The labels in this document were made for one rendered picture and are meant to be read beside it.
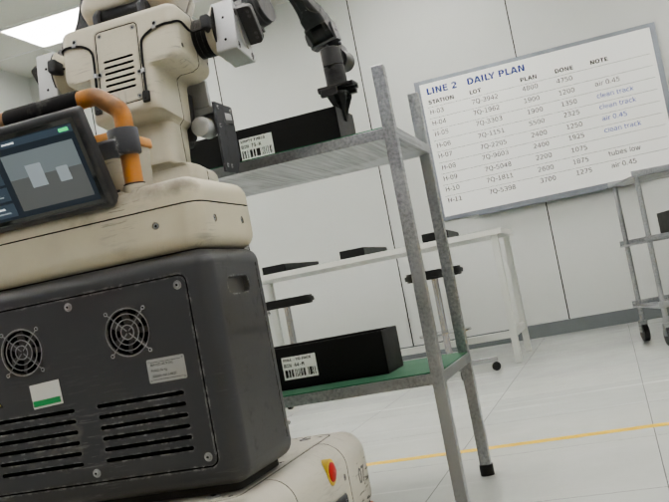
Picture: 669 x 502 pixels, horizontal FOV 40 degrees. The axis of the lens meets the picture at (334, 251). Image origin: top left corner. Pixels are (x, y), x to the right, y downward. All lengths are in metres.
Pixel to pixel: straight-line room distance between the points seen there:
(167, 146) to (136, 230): 0.45
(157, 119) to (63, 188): 0.45
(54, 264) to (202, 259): 0.28
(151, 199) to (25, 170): 0.22
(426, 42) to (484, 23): 0.46
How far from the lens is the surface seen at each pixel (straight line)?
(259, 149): 2.50
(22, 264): 1.69
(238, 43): 1.99
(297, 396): 2.31
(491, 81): 7.18
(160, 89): 1.98
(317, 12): 2.53
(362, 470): 2.00
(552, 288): 7.05
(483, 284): 7.10
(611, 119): 7.08
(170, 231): 1.55
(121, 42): 2.03
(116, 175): 1.68
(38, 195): 1.64
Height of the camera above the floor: 0.56
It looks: 3 degrees up
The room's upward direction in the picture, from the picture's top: 11 degrees counter-clockwise
